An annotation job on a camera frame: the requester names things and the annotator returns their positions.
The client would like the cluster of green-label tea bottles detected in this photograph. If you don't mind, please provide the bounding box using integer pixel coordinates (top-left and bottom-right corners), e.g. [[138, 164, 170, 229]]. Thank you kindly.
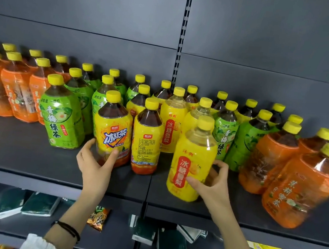
[[203, 90, 306, 180], [34, 58, 148, 158]]

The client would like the orange-label tea bottle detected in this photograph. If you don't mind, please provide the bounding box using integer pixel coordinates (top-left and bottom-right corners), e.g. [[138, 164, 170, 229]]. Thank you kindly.
[[297, 125, 329, 157], [258, 135, 329, 234], [237, 116, 303, 199]]

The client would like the person's left forearm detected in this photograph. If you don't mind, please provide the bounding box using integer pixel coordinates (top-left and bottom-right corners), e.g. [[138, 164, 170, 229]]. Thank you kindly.
[[41, 185, 107, 249]]

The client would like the dark green packet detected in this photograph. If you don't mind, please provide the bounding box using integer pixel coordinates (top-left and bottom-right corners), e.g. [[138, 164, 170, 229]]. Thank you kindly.
[[21, 190, 61, 219], [131, 217, 158, 246], [0, 186, 34, 224], [156, 227, 190, 249]]

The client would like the group of orange-label tea bottles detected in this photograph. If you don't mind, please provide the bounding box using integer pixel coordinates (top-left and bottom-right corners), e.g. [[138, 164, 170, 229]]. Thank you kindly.
[[0, 41, 75, 128]]

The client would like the yellow-label clear drink bottle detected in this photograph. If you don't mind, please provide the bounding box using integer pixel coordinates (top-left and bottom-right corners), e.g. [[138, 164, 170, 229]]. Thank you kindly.
[[180, 95, 217, 141], [155, 85, 191, 155], [164, 112, 222, 205]]

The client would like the person's left hand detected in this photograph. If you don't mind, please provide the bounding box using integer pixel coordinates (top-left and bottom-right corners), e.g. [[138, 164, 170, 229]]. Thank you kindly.
[[71, 136, 120, 199]]

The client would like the black cord bracelet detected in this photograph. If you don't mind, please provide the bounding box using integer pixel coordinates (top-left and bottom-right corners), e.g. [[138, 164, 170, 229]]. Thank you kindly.
[[49, 220, 83, 244]]

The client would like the orange snack packet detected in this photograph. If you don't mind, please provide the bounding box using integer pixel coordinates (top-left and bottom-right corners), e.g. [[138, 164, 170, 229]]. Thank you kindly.
[[86, 205, 112, 233]]

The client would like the person's right hand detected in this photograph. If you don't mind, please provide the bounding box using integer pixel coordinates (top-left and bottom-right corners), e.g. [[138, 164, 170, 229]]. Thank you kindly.
[[181, 156, 238, 221]]

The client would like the slotted metal shelf upright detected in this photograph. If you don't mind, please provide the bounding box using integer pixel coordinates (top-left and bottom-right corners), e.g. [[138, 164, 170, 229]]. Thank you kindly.
[[171, 0, 194, 91]]

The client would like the white sleeve cuff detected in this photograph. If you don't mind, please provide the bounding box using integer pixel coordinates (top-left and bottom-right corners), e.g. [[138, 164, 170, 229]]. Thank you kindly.
[[19, 232, 76, 249]]

